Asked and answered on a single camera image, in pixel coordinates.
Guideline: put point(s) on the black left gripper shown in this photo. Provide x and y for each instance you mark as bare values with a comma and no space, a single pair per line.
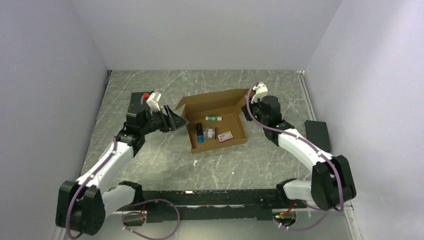
172,121

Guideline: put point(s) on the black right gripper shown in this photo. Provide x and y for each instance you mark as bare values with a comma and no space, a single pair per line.
244,108

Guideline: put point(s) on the blue capped glue stick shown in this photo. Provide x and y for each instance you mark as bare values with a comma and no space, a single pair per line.
199,133

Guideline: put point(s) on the small red white box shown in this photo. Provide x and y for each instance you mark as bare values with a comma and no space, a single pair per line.
225,136

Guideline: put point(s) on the brown cardboard box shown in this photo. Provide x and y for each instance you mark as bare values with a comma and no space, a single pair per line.
226,104

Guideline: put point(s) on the white green capped tube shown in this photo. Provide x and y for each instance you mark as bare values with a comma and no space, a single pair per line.
213,118

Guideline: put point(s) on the clear plastic jar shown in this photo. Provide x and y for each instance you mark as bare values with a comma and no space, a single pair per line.
209,133

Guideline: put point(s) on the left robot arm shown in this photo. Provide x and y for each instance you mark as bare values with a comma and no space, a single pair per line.
84,204

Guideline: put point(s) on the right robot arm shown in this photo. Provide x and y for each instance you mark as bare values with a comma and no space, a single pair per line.
331,183

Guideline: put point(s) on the flat black box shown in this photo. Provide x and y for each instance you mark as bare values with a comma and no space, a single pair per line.
138,102

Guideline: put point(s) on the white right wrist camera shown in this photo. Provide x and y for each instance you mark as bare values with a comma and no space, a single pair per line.
257,92

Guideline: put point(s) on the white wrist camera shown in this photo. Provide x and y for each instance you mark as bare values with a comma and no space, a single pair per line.
152,100
257,92

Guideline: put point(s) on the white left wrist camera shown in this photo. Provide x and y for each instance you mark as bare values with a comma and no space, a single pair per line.
152,100

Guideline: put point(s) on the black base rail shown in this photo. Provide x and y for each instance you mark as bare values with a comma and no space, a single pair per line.
170,205

